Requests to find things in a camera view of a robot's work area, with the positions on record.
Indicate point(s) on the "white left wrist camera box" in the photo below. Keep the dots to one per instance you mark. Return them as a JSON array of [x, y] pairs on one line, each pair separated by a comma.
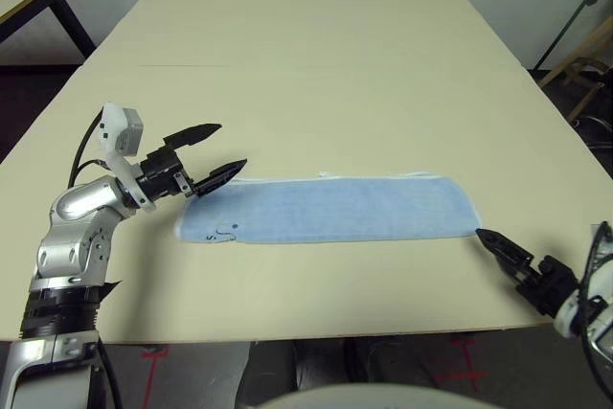
[[117, 133]]

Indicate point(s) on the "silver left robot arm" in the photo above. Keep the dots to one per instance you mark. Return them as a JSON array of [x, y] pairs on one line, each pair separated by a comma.
[[76, 236]]

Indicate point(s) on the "robot left black foot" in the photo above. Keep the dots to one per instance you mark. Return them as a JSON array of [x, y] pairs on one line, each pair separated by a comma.
[[316, 363]]

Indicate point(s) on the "black office chair chrome base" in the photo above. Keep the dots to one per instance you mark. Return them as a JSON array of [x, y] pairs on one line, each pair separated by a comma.
[[598, 124]]

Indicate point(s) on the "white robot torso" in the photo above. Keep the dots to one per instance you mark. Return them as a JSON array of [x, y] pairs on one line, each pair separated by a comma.
[[359, 399]]

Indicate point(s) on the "side table black legs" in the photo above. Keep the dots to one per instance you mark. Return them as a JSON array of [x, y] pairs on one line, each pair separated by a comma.
[[72, 21]]

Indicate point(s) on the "robot right black foot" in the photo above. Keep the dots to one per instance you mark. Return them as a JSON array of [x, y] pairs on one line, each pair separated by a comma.
[[392, 361]]

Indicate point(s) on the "blue terry towel white trim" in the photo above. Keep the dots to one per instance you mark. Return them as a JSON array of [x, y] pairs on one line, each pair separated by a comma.
[[335, 208]]

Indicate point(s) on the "green cushion wooden stool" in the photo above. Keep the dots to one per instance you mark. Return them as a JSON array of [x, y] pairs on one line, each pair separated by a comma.
[[574, 53]]

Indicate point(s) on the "robot black foot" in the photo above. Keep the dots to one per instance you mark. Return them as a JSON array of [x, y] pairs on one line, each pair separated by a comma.
[[316, 363], [392, 361]]

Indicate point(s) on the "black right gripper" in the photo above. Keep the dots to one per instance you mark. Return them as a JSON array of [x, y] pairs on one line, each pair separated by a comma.
[[551, 287]]

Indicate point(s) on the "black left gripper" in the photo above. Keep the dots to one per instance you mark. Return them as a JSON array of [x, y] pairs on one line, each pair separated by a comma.
[[160, 174]]

